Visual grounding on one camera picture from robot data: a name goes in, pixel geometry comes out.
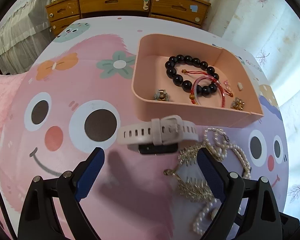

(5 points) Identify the gold rhinestone hair comb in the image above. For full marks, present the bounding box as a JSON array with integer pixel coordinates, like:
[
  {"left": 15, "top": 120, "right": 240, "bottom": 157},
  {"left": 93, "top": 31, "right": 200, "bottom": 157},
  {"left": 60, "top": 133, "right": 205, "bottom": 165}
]
[{"left": 163, "top": 142, "right": 214, "bottom": 203}]

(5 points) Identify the gold earring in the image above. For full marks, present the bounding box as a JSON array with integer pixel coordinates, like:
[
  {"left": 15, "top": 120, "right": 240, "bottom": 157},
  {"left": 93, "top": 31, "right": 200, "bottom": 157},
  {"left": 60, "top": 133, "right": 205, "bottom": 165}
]
[{"left": 231, "top": 97, "right": 245, "bottom": 111}]

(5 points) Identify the white strap smart watch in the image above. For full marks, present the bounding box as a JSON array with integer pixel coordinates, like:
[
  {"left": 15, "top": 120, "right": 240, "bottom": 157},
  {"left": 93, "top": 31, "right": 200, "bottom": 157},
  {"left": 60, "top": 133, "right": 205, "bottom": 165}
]
[{"left": 117, "top": 115, "right": 199, "bottom": 155}]

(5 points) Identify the red string bracelet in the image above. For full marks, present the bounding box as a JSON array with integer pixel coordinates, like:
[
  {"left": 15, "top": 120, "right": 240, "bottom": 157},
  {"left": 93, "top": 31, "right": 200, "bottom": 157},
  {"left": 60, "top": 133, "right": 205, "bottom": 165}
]
[{"left": 181, "top": 68, "right": 234, "bottom": 108}]

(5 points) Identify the black bead bracelet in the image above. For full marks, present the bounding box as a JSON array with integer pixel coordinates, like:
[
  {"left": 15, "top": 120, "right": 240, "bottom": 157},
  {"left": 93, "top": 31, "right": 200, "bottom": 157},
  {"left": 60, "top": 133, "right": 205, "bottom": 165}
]
[{"left": 165, "top": 54, "right": 220, "bottom": 98}]

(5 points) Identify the pink plastic tray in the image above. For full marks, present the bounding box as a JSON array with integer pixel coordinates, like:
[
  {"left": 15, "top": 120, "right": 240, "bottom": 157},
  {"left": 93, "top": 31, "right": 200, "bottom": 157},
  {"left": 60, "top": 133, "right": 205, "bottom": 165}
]
[{"left": 132, "top": 34, "right": 264, "bottom": 128}]

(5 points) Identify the cartoon printed table mat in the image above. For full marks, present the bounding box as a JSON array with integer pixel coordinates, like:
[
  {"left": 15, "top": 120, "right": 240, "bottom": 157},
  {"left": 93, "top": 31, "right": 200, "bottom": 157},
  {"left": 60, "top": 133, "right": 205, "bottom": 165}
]
[{"left": 0, "top": 16, "right": 288, "bottom": 239}]

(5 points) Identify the white lace covered furniture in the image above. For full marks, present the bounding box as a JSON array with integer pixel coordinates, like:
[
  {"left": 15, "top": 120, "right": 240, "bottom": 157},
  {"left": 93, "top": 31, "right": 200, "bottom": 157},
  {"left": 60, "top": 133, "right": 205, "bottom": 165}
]
[{"left": 0, "top": 0, "right": 54, "bottom": 74}]

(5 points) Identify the white floral curtain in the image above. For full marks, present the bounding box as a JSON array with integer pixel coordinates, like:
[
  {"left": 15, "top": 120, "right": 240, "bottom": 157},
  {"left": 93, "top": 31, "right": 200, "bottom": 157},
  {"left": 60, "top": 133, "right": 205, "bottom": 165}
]
[{"left": 203, "top": 0, "right": 300, "bottom": 219}]

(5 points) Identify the wooden desk with drawers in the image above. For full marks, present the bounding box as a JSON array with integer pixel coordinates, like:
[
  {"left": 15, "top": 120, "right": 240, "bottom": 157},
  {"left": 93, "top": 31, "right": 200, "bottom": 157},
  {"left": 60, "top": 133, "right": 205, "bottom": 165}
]
[{"left": 46, "top": 0, "right": 211, "bottom": 36}]

